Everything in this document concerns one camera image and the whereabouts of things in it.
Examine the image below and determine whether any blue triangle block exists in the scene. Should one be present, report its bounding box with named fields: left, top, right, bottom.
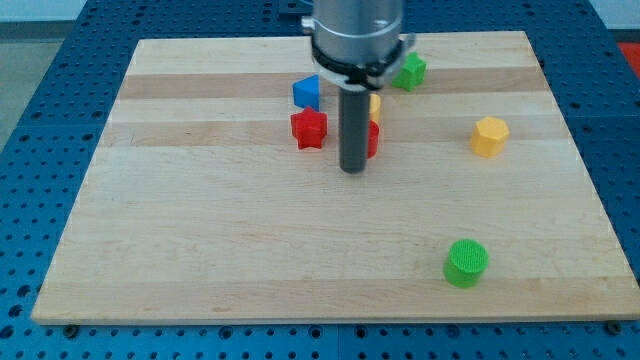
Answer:
left=292, top=75, right=320, bottom=111

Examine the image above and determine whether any red block behind rod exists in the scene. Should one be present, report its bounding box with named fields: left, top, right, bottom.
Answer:
left=367, top=121, right=380, bottom=158

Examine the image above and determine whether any red star block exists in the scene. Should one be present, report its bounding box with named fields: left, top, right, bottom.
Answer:
left=290, top=106, right=328, bottom=149

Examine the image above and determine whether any green cylinder block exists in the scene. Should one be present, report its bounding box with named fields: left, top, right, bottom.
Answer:
left=443, top=238, right=490, bottom=288

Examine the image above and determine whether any yellow hexagon block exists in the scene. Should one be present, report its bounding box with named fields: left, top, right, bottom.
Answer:
left=470, top=116, right=510, bottom=158

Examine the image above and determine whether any yellow block behind rod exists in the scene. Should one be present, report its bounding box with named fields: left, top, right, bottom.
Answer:
left=369, top=93, right=381, bottom=124

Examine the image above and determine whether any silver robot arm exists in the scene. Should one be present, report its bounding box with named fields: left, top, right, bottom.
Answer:
left=301, top=0, right=416, bottom=92

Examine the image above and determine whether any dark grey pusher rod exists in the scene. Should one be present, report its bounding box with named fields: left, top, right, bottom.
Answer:
left=338, top=89, right=370, bottom=174

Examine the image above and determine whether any green star block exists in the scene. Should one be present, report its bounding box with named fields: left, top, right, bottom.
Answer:
left=391, top=52, right=427, bottom=92

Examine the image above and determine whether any wooden board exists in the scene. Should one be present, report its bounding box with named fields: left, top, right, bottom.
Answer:
left=31, top=31, right=639, bottom=325

